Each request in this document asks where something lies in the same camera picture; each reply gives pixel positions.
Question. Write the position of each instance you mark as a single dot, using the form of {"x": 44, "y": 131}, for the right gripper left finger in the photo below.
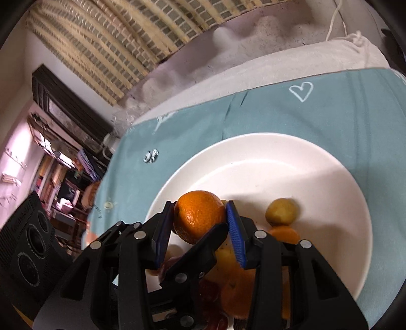
{"x": 106, "y": 286}

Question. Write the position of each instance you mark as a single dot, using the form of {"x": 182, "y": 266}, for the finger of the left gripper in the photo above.
{"x": 181, "y": 281}

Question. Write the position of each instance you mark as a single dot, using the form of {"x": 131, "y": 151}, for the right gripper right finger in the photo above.
{"x": 295, "y": 287}

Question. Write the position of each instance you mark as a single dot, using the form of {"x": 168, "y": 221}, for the orange fruit with dimple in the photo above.
{"x": 236, "y": 294}

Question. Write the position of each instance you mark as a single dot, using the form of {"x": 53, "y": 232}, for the yellow round fruit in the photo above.
{"x": 226, "y": 261}

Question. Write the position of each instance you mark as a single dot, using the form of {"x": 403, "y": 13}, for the textured orange mandarin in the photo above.
{"x": 195, "y": 213}

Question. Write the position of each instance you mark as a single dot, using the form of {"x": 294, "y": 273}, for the small green-yellow fruit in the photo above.
{"x": 282, "y": 211}

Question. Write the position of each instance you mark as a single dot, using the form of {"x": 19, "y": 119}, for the white oval plate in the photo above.
{"x": 255, "y": 169}

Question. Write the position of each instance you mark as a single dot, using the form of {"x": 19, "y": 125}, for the dark framed painting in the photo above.
{"x": 74, "y": 116}

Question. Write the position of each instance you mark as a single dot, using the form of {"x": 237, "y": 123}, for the teal patterned tablecloth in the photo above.
{"x": 357, "y": 116}

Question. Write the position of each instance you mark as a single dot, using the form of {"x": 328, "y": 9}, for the checkered beige curtain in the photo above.
{"x": 112, "y": 45}

